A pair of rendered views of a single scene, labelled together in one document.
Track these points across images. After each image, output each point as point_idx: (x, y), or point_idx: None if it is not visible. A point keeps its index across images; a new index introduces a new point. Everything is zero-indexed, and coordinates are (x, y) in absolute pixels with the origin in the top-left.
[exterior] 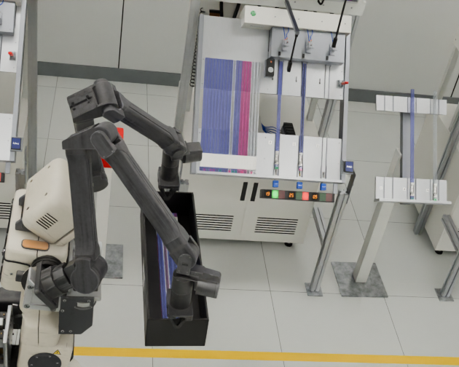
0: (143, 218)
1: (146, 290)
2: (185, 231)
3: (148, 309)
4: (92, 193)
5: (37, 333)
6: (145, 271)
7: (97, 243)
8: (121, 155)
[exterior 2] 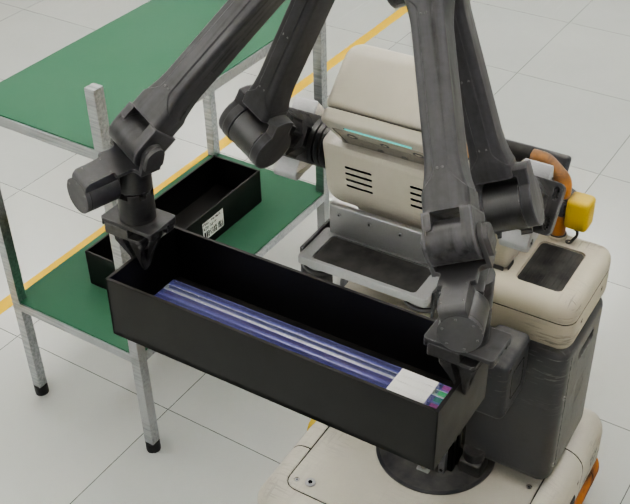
0: (400, 307)
1: (228, 245)
2: (158, 112)
3: (190, 234)
4: (289, 19)
5: None
6: (267, 259)
7: (260, 95)
8: None
